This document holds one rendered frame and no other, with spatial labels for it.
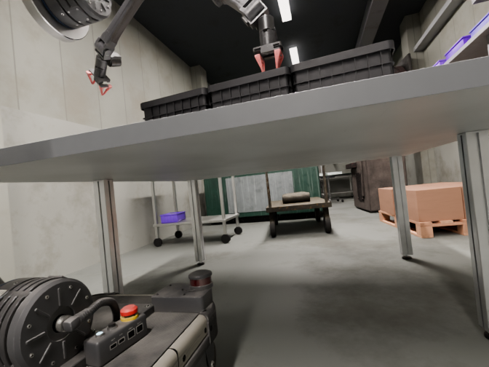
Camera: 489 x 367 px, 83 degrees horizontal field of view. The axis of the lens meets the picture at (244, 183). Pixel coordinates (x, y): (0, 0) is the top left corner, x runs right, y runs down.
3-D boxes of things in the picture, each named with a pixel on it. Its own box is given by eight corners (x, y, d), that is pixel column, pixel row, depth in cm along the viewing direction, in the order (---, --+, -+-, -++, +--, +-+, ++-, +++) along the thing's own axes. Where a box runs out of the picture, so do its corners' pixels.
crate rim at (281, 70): (289, 72, 87) (288, 65, 87) (206, 92, 97) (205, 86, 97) (306, 104, 124) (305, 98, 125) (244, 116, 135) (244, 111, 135)
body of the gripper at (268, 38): (257, 60, 104) (256, 40, 104) (284, 53, 101) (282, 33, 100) (252, 53, 98) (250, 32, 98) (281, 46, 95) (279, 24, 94)
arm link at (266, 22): (256, 14, 97) (272, 9, 96) (260, 24, 104) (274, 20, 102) (257, 33, 97) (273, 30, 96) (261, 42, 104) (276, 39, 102)
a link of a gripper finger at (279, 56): (266, 80, 103) (264, 54, 103) (285, 76, 101) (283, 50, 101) (262, 74, 97) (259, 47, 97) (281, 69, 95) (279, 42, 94)
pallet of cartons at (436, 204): (529, 233, 204) (522, 181, 205) (406, 239, 226) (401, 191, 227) (456, 215, 312) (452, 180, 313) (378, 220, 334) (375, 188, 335)
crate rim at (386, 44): (396, 46, 77) (394, 38, 77) (289, 72, 87) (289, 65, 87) (379, 89, 114) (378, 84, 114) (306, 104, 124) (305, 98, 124)
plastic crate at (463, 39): (499, 42, 210) (497, 28, 211) (463, 49, 217) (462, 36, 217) (475, 61, 243) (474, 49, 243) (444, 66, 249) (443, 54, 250)
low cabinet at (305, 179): (241, 212, 648) (237, 177, 650) (323, 205, 599) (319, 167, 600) (206, 226, 450) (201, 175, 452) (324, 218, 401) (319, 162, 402)
